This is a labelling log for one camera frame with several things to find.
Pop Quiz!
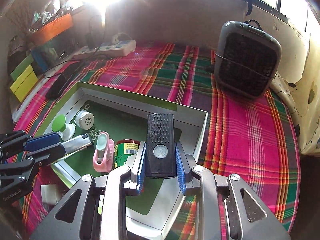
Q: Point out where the pink white tape dispenser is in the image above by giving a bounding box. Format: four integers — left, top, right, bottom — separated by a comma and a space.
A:
92, 131, 114, 173

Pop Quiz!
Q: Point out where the dark grey mini heater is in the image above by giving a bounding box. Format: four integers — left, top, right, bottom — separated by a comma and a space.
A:
214, 21, 282, 99

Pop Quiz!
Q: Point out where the white usb charger block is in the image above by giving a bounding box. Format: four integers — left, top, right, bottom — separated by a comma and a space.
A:
40, 184, 62, 206

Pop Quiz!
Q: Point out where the orange planter tray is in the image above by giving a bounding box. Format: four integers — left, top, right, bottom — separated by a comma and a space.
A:
29, 14, 73, 46

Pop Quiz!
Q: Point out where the black smartphone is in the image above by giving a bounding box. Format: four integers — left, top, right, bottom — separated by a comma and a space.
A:
46, 61, 81, 100

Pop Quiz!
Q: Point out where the red lid green bottle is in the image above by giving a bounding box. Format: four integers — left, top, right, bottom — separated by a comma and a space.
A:
113, 139, 140, 168

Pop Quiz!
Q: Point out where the floral cream curtain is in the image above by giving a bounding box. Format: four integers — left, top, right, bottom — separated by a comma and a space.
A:
248, 7, 319, 157

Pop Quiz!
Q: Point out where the green and grey cardboard box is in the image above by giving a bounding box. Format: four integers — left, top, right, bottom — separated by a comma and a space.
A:
35, 81, 209, 233

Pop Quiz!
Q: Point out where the plaid pink green cloth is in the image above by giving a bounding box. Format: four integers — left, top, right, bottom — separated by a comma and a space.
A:
10, 42, 302, 240

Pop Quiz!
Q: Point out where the white power strip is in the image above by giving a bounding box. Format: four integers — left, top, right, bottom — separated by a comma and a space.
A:
73, 40, 136, 60

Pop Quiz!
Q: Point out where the green cap white stand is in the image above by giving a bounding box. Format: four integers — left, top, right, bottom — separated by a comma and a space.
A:
52, 114, 75, 141

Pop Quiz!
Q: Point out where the yellow green box stack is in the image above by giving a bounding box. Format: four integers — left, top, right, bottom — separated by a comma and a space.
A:
10, 54, 38, 103

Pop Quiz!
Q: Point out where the silver white stick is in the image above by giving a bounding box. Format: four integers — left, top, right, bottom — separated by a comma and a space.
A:
62, 134, 93, 155

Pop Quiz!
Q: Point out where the black rectangular sensor device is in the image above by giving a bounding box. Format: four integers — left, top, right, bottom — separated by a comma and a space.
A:
145, 113, 176, 179

